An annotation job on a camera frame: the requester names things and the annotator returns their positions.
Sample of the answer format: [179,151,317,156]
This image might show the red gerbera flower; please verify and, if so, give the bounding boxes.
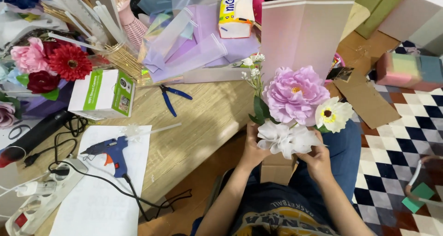
[48,44,93,82]

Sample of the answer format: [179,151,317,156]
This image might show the white and green carton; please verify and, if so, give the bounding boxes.
[68,69,136,121]

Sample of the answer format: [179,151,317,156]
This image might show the blue hot glue gun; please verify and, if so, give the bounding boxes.
[80,136,129,179]

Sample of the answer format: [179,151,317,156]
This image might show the white paper sheet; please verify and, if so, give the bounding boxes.
[49,125,153,236]

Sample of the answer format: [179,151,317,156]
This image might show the black power cable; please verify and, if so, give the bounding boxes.
[23,115,193,223]

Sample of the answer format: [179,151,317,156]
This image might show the flat brown cardboard piece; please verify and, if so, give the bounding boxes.
[333,70,402,130]

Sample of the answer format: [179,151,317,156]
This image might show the small white blossom sprig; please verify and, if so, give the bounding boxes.
[241,53,266,91]

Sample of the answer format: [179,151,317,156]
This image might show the black cylinder with red end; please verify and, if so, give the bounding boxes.
[0,109,74,169]

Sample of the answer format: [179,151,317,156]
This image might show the white artificial flower yellow centre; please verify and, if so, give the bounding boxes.
[314,96,354,133]

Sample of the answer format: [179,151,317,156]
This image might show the pink woven basket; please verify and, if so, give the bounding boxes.
[115,0,149,50]

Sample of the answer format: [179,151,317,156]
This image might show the white tissue paper ruffle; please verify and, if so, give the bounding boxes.
[256,120,326,160]

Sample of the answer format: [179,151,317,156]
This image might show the pale pink rose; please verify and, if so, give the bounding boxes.
[0,102,17,130]

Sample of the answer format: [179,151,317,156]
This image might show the dark red rose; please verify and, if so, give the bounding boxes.
[27,70,61,94]

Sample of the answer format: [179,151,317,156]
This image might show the yellow and white tissue box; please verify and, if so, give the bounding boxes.
[218,0,254,39]

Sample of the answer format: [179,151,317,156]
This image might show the heap of lilac wrapping sheets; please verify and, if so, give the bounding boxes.
[138,3,261,84]

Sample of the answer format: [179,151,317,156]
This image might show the bundle of clear glue sticks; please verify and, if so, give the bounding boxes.
[48,0,126,51]

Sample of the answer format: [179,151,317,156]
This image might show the large lilac peony flower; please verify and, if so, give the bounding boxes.
[262,66,331,127]

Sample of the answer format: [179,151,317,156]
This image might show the pink folded paper sheet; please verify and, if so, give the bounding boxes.
[260,0,356,88]

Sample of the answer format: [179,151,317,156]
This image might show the person's dark printed shirt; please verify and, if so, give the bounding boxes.
[228,182,341,236]

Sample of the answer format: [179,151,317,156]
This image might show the green paper squares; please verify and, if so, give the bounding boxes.
[401,182,435,214]

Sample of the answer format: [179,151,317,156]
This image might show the pink peony flower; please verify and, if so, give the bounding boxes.
[10,37,52,74]

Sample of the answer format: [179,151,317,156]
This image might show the clear glue stick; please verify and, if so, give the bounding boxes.
[125,122,183,142]

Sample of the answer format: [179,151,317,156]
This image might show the brown cardboard box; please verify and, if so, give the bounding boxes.
[260,152,299,186]

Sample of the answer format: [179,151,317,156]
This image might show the person's left hand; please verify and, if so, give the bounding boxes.
[241,122,272,168]

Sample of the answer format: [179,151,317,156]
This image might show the stack of coloured foam blocks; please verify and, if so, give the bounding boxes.
[376,52,443,92]

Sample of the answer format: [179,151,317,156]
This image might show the person's right hand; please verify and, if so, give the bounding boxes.
[296,129,333,183]

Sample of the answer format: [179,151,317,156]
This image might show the white power strip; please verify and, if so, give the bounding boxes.
[5,158,89,236]

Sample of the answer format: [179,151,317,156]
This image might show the blue handled pliers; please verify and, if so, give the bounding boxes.
[159,84,193,118]

